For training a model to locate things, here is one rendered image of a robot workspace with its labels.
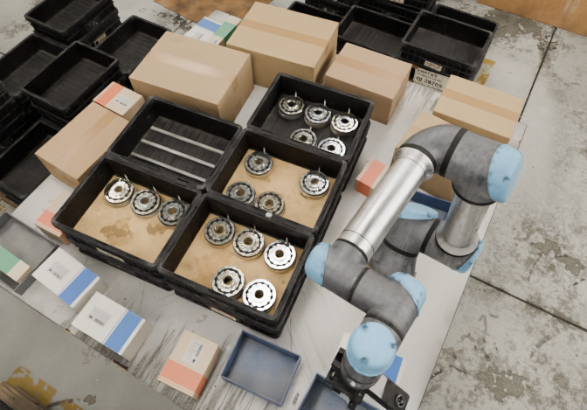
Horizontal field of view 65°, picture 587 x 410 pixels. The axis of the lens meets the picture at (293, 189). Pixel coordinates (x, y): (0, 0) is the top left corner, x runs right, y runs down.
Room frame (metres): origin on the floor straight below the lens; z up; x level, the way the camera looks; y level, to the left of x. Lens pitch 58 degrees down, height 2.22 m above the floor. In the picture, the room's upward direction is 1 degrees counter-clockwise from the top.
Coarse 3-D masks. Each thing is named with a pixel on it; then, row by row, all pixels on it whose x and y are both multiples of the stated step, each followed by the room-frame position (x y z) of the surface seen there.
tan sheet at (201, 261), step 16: (272, 240) 0.66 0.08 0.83; (192, 256) 0.61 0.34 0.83; (208, 256) 0.61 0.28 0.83; (224, 256) 0.61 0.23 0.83; (176, 272) 0.56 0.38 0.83; (192, 272) 0.56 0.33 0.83; (208, 272) 0.56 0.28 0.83; (256, 272) 0.55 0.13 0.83; (272, 272) 0.55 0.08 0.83; (288, 272) 0.55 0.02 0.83
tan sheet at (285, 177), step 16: (240, 176) 0.92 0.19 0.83; (272, 176) 0.92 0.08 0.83; (288, 176) 0.92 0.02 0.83; (224, 192) 0.85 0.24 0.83; (256, 192) 0.85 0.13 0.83; (288, 192) 0.85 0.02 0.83; (288, 208) 0.78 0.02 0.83; (304, 208) 0.78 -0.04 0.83; (320, 208) 0.78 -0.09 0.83; (304, 224) 0.72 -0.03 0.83
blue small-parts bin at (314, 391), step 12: (312, 384) 0.17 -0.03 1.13; (312, 396) 0.15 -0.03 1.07; (324, 396) 0.15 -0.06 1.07; (336, 396) 0.15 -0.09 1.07; (300, 408) 0.12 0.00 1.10; (312, 408) 0.12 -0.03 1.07; (324, 408) 0.12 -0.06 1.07; (336, 408) 0.12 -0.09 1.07; (360, 408) 0.12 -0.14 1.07; (372, 408) 0.12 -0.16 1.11
